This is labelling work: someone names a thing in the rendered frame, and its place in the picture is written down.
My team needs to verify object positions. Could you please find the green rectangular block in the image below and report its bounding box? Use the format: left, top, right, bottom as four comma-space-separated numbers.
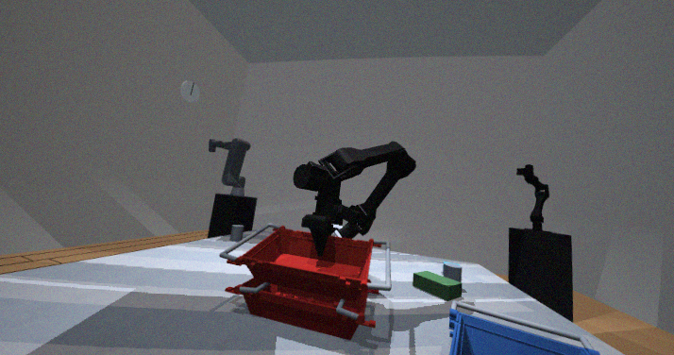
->
413, 271, 462, 301

